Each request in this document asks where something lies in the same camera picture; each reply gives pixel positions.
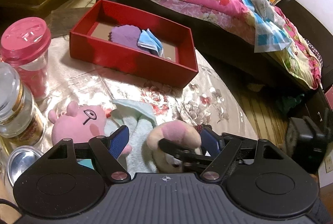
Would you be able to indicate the beige pink plush toy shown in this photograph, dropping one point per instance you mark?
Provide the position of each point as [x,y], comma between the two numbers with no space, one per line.
[177,132]

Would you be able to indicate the dark wooden bed frame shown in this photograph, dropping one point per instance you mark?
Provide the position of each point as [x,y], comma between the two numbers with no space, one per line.
[227,46]

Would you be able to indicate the black bag on floor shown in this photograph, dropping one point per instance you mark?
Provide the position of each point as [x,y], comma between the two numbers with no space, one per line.
[306,142]

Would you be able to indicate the purple felt cloth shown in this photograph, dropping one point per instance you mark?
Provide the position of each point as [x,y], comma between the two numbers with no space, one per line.
[128,36]

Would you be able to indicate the round metal tin lid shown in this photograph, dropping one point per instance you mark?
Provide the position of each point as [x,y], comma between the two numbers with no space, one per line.
[21,159]

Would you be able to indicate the blue face mask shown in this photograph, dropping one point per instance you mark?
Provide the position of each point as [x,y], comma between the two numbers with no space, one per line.
[149,42]

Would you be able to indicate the pink pig plush toy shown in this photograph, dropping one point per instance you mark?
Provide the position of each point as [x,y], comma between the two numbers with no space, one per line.
[80,123]

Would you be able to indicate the white green towel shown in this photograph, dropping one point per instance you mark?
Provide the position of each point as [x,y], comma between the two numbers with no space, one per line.
[140,120]

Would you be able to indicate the pink lid plastic jar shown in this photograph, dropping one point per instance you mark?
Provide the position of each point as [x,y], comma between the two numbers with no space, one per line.
[24,46]

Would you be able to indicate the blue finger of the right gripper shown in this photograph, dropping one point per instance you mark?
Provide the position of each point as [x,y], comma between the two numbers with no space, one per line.
[190,161]

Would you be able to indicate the red rectangular storage box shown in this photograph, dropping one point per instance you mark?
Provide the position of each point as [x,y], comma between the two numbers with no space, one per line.
[88,44]

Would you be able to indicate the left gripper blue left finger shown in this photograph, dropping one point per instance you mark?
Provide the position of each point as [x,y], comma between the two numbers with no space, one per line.
[117,142]

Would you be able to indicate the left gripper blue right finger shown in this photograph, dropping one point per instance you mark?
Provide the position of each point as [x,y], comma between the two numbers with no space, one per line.
[211,142]

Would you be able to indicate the blue checkered cloth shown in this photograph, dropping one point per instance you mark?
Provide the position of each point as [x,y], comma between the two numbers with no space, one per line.
[268,36]

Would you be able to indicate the clear glass jar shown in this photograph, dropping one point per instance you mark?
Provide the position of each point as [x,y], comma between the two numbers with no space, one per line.
[21,120]

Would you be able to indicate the floral beige table cloth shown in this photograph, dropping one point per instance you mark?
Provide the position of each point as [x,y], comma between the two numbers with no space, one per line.
[205,100]

